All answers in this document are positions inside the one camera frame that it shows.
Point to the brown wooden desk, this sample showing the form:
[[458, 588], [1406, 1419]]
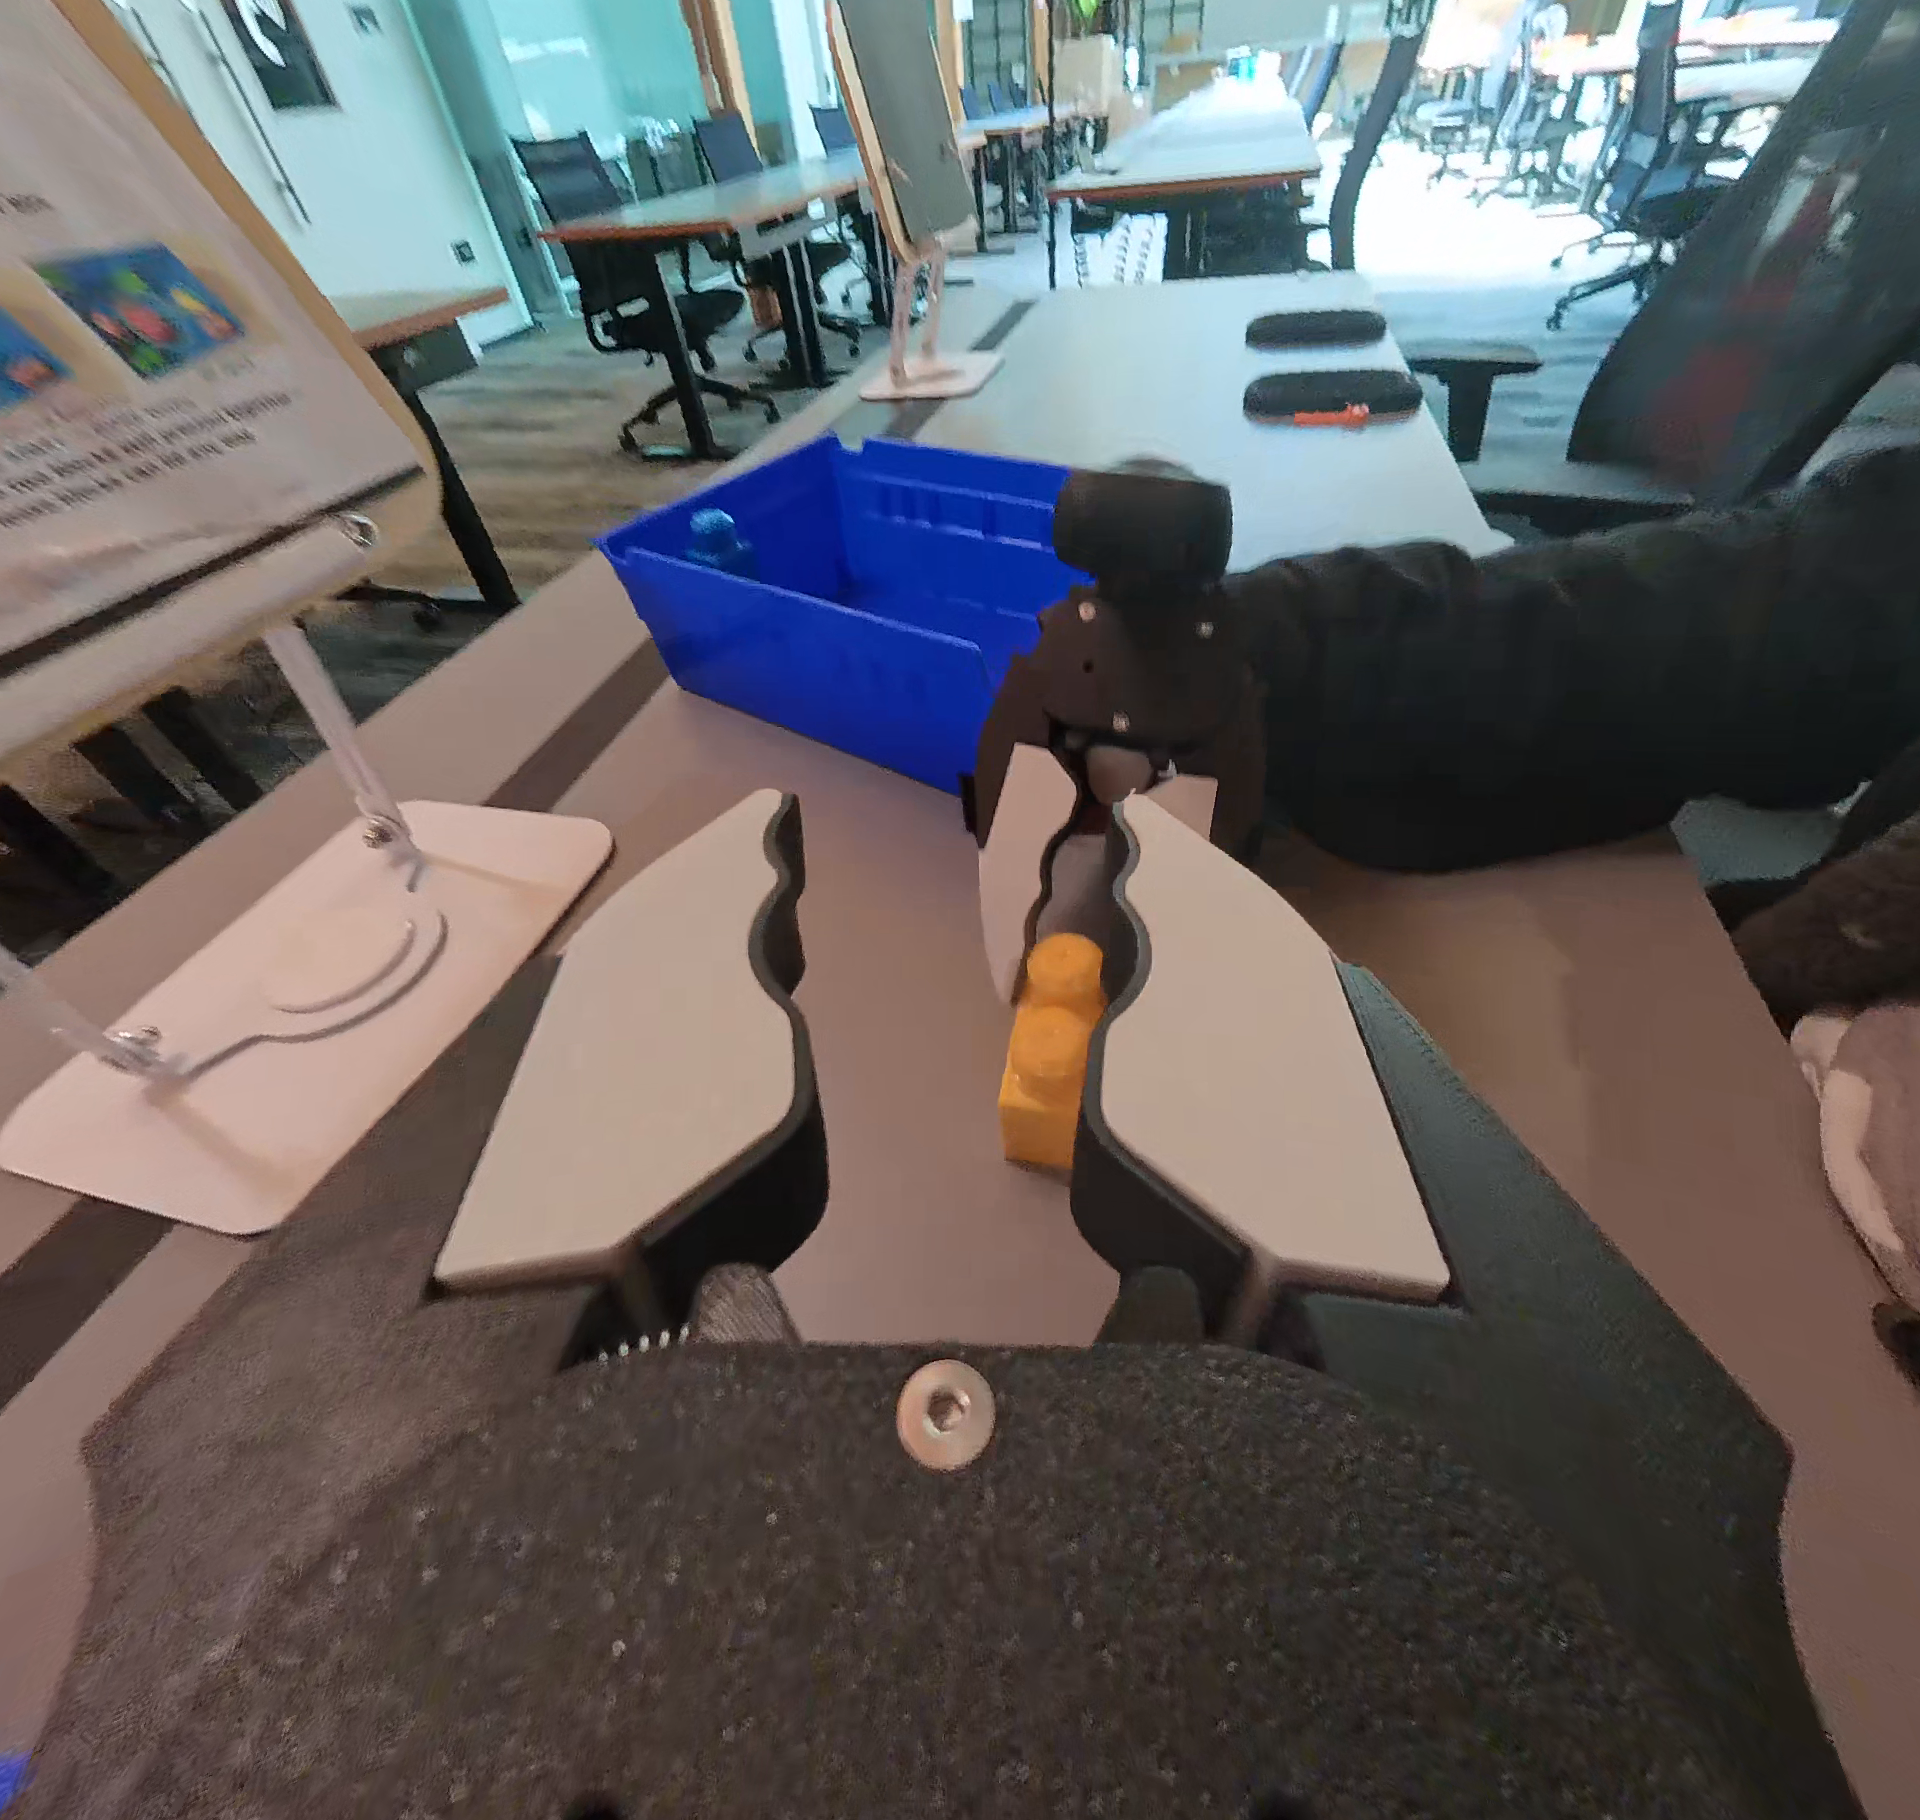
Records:
[[422, 309], [704, 202]]

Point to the person's right forearm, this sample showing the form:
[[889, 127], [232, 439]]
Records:
[[1502, 681]]

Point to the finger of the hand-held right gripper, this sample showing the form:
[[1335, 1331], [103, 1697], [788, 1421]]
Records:
[[1184, 804], [1013, 860]]

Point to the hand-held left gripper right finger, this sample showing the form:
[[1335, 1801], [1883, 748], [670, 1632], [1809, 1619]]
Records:
[[1260, 1100]]

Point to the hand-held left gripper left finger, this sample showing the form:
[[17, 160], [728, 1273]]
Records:
[[645, 1100]]

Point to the dark door sign panel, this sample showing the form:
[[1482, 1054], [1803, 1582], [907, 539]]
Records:
[[278, 33]]

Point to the yellow mega block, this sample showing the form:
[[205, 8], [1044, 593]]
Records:
[[1041, 1085]]

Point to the dark fleece garment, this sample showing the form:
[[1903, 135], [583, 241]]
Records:
[[1848, 919]]

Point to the pale pink cloth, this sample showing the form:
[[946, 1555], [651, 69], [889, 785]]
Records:
[[1876, 1145]]

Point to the small orange tool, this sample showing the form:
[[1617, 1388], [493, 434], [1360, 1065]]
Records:
[[1335, 418]]

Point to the printed instruction sheet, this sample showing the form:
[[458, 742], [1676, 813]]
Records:
[[121, 424]]

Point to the long grey desk row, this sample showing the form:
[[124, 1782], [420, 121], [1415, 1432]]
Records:
[[1201, 157]]

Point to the black wrist rest pad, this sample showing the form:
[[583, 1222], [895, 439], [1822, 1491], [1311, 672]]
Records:
[[1327, 391], [1317, 330]]

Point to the black mesh office chair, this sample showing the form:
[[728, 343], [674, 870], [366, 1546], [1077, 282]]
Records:
[[1770, 276]]

